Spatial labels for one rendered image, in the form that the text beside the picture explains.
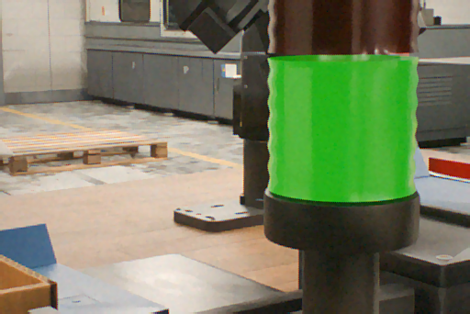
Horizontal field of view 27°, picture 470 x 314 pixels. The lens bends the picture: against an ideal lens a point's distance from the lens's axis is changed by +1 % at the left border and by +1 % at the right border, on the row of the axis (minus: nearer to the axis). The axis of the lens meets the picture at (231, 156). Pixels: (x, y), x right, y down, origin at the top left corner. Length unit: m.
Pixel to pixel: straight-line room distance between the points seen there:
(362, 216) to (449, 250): 0.23
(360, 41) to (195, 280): 0.43
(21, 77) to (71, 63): 0.65
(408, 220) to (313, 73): 0.04
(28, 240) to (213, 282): 0.13
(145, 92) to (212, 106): 1.43
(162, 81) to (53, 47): 2.12
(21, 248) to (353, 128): 0.47
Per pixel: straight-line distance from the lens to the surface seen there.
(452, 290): 0.45
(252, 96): 0.89
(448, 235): 0.50
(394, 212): 0.24
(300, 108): 0.23
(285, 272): 0.74
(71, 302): 0.60
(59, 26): 12.07
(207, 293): 0.62
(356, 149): 0.23
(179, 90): 10.01
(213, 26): 0.59
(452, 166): 0.91
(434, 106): 7.78
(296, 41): 0.23
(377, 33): 0.23
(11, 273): 0.51
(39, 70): 11.99
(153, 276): 0.66
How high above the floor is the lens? 1.10
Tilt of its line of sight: 9 degrees down
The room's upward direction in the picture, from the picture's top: straight up
